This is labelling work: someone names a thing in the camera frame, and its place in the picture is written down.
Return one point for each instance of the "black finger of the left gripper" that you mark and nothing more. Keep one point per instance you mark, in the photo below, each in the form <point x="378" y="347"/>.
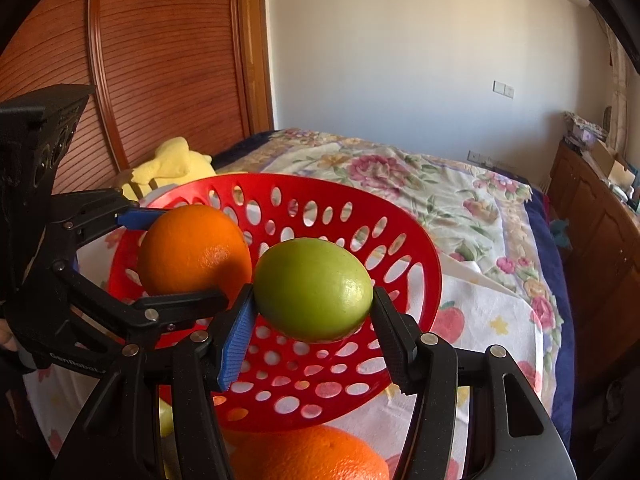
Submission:
<point x="181" y="310"/>

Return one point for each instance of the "cardboard box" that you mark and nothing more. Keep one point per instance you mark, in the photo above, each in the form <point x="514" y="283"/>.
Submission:
<point x="611" y="165"/>

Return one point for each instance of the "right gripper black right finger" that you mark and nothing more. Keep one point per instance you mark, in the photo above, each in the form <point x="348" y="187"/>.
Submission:
<point x="398" y="346"/>

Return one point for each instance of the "floral bed quilt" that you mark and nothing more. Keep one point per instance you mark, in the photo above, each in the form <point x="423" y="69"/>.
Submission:
<point x="497" y="222"/>

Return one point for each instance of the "folded patterned cloth stack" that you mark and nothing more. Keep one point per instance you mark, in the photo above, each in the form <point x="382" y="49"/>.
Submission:
<point x="581" y="132"/>

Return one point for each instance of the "yellow plush toy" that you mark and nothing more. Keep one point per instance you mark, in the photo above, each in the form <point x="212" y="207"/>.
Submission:
<point x="173" y="163"/>

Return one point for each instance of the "wooden slatted wardrobe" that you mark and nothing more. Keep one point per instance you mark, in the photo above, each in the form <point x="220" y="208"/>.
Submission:
<point x="159" y="68"/>

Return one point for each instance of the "white fruit-print tablecloth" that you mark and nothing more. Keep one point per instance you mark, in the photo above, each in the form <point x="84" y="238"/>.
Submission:
<point x="480" y="339"/>

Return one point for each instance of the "red perforated plastic basket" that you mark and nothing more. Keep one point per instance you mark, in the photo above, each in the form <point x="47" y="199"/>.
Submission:
<point x="217" y="192"/>

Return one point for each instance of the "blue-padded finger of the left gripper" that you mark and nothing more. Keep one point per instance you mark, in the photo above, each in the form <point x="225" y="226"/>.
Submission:
<point x="137" y="218"/>

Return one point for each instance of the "white wall switch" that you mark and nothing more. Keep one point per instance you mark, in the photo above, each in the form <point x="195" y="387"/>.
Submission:
<point x="503" y="89"/>

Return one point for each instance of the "yellow-green lemon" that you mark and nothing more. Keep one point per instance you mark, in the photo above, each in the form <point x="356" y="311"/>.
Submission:
<point x="312" y="290"/>

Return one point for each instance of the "green apple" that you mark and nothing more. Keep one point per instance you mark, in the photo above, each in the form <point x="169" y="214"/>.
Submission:
<point x="165" y="419"/>

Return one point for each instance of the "large orange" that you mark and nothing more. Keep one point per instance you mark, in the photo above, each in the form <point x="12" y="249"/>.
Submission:
<point x="319" y="452"/>
<point x="194" y="248"/>

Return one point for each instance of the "left hand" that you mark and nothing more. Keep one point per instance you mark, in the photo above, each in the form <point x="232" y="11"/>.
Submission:
<point x="7" y="339"/>

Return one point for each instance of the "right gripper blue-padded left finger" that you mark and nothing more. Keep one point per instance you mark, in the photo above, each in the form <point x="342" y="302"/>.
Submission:
<point x="234" y="337"/>

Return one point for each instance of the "wooden sideboard cabinet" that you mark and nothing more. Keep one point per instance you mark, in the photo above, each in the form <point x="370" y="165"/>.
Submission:
<point x="601" y="268"/>

